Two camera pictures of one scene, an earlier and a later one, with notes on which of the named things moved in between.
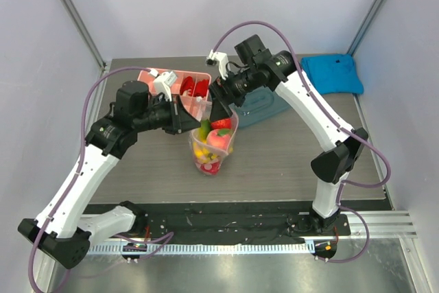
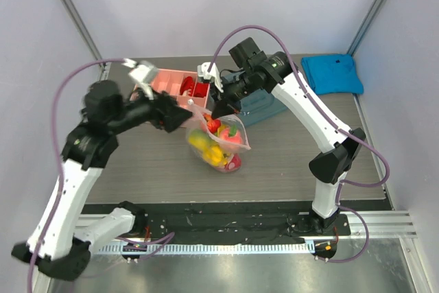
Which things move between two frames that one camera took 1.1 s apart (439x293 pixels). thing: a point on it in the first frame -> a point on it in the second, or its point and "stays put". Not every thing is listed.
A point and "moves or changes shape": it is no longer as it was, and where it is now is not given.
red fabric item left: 187,84 stays put
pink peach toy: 220,138 -> 230,136
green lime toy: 204,130 -> 199,138
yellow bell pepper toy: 204,154 -> 215,155
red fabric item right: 202,88 stays put
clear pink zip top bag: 212,142 moves or changes shape
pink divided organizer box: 190,86 stays put
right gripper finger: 219,107 stays put
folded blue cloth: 333,73 stays put
